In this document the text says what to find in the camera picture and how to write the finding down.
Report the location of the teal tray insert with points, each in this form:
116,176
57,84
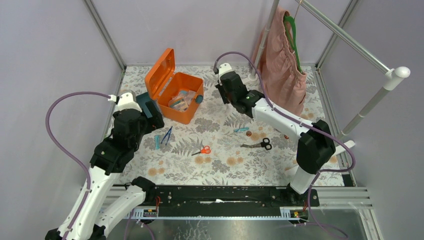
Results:
146,103

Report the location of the green clothes hanger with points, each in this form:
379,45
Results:
291,34

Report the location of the blue bandage package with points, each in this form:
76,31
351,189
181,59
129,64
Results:
179,103

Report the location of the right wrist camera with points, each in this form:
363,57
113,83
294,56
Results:
224,68

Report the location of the teal small tube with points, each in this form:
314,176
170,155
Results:
157,142

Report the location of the pink hanging garment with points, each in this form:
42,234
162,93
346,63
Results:
283,82

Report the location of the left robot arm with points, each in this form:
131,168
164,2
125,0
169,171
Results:
87,221

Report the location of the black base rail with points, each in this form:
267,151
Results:
182,202

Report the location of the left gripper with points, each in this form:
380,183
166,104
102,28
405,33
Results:
155,115

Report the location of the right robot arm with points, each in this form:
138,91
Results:
314,146

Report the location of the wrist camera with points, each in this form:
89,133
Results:
127,100
224,68

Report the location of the orange handled scissors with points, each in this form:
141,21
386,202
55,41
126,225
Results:
203,150

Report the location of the teal small packet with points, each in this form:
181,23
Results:
242,129

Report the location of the black handled scissors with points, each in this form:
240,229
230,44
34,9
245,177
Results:
265,143

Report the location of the blue plastic tweezers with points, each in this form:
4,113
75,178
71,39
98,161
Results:
167,136

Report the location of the white clothes rack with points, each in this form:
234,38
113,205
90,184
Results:
388,145

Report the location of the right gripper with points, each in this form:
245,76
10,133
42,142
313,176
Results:
220,87

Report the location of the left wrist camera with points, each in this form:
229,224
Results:
127,100

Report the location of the orange medicine box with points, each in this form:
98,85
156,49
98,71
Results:
163,83

